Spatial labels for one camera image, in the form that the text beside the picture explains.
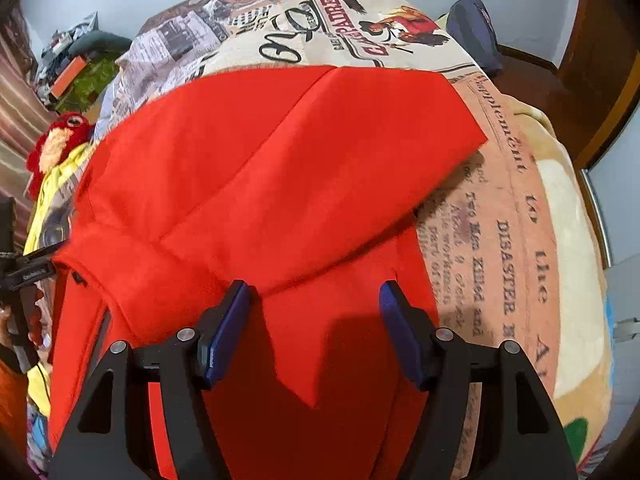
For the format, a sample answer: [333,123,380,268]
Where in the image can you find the yellow cloth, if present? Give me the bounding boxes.
[22,147,96,416]

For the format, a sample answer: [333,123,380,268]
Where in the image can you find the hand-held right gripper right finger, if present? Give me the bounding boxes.
[378,280,576,480]

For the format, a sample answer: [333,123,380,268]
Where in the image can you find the grey backpack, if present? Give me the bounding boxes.
[445,0,504,79]

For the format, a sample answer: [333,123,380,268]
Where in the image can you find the brown wooden door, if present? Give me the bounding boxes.
[554,0,640,167]

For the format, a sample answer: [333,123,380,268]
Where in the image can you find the pile of household clutter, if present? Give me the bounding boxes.
[37,12,134,114]

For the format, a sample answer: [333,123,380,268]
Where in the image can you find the red plush toy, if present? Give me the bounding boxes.
[25,112,94,199]

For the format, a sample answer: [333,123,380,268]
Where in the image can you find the orange box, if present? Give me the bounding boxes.
[50,57,86,100]

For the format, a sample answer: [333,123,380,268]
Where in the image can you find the white sliding wardrobe door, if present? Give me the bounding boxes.
[580,105,640,273]

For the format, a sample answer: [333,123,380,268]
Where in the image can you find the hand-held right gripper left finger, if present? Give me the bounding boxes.
[47,280,252,480]

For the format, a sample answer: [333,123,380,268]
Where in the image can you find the green patterned bag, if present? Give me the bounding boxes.
[55,55,124,114]

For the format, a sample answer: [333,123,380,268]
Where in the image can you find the beige cartoon fleece blanket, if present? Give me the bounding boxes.
[500,95,617,477]

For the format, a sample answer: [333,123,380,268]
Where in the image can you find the dark green cushion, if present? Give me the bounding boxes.
[67,30,132,59]

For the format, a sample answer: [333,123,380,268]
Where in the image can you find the newspaper print bed sheet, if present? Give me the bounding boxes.
[95,0,566,480]

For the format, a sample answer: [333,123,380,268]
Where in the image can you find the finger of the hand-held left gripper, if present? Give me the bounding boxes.
[20,241,69,266]

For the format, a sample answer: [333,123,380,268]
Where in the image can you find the striped pink curtain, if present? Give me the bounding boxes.
[0,5,57,243]

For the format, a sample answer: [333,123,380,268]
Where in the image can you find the red zip jacket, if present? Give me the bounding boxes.
[47,64,489,480]

